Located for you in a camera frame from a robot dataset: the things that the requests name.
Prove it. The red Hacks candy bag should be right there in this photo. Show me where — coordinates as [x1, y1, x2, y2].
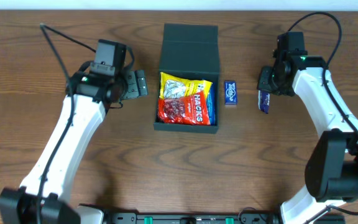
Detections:
[158, 91, 211, 126]

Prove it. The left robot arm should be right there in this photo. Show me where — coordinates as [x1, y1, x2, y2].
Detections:
[0, 39, 148, 223]

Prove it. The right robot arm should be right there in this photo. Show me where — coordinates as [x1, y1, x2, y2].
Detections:
[257, 32, 358, 223]

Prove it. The dark purple chocolate bar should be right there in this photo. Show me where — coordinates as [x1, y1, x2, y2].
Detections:
[258, 90, 270, 114]

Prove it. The blue Eclipse mint tin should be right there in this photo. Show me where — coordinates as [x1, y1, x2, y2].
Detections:
[224, 81, 237, 105]

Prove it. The dark green open box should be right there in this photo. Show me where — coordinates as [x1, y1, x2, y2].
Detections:
[154, 24, 221, 134]

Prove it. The black mounting rail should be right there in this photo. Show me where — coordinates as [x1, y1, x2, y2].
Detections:
[78, 203, 346, 224]

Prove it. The left black cable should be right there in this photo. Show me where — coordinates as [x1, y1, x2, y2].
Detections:
[35, 23, 98, 224]

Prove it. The blue cookie pack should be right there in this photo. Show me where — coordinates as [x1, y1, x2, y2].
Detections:
[206, 83, 216, 126]

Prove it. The yellow Hacks candy bag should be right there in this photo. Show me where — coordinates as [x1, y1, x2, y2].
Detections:
[159, 72, 213, 100]

